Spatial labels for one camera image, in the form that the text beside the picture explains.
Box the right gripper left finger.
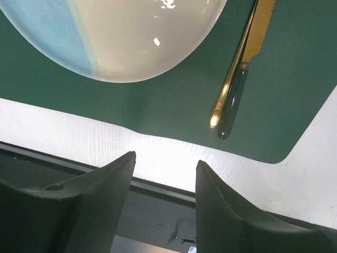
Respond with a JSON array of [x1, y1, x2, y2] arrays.
[[1, 151, 136, 252]]

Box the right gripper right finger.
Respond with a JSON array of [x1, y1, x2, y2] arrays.
[[195, 161, 336, 252]]

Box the gold spoon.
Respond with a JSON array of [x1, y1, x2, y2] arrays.
[[209, 1, 258, 129]]

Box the gold knife black handle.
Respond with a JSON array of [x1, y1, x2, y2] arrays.
[[217, 0, 275, 140]]

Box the dark green placemat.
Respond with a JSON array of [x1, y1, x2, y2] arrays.
[[1, 1, 336, 163]]

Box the cream and blue plate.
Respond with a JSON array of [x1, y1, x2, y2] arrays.
[[1, 1, 226, 83]]

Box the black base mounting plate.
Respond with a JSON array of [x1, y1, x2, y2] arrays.
[[0, 141, 337, 253]]

